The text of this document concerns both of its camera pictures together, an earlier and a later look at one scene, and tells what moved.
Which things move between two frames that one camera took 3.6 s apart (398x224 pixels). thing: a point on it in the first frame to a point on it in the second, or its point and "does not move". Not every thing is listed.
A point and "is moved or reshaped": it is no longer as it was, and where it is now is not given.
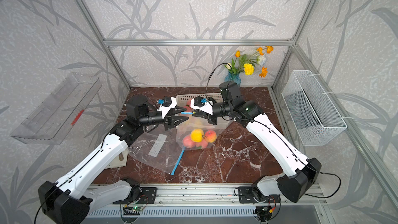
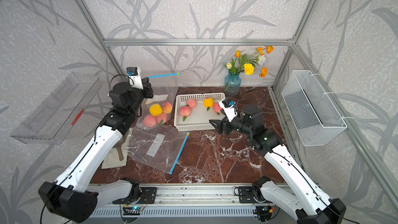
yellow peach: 196,135 is moved or reshaped
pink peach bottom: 203,144 is moved or reshaped
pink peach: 188,142 is moved or reshaped
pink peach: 210,136 is moved or reshaped
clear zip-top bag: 160,149 does not move
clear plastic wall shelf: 57,119 does not move
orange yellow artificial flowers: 246,64 does not move
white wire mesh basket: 316,118 does not move
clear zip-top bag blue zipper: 198,133 to 158,111
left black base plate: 147,196 does not move
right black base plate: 245,196 does not move
